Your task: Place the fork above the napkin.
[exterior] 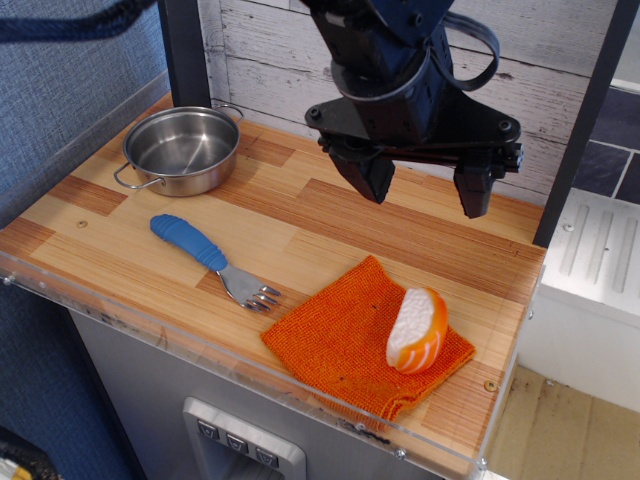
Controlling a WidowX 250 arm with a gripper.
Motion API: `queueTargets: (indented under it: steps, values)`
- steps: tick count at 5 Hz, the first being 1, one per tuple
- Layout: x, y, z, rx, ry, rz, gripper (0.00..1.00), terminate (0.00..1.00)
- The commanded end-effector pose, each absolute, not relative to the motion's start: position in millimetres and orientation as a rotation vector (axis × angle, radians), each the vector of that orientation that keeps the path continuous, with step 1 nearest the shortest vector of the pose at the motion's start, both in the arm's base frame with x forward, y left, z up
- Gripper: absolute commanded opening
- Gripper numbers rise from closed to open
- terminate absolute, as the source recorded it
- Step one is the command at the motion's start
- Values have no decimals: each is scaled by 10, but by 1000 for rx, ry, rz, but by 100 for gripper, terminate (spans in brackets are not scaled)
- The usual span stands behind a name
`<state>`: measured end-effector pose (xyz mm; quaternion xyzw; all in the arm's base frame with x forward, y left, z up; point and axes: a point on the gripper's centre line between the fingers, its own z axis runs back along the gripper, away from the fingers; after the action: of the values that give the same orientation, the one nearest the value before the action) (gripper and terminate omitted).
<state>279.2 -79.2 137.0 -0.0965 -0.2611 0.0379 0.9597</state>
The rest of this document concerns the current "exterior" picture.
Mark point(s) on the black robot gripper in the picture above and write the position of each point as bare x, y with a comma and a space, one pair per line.
426, 123

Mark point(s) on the blue handled metal fork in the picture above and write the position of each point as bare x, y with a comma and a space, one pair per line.
244, 288

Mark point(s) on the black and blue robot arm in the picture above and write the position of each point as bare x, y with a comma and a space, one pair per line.
404, 70

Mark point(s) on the orange knitted napkin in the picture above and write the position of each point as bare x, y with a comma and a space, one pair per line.
335, 342

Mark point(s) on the toy salmon sushi piece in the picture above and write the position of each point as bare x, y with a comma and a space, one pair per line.
419, 332

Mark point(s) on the white ribbed appliance top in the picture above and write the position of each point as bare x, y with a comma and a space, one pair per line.
594, 251

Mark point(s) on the small stainless steel pot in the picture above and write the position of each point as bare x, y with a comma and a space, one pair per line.
182, 151

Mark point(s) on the silver dispenser button panel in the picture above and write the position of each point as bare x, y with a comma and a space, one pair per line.
228, 447

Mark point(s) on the grey toy fridge cabinet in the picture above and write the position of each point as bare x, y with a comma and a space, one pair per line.
150, 400

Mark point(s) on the clear acrylic table edge guard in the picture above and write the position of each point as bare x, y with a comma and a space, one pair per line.
458, 415

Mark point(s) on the right black frame post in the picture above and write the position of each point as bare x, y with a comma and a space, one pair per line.
607, 61

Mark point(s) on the black frame post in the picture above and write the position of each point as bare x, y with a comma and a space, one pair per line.
607, 61
184, 52

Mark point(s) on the left black frame post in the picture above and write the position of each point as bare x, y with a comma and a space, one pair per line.
184, 52

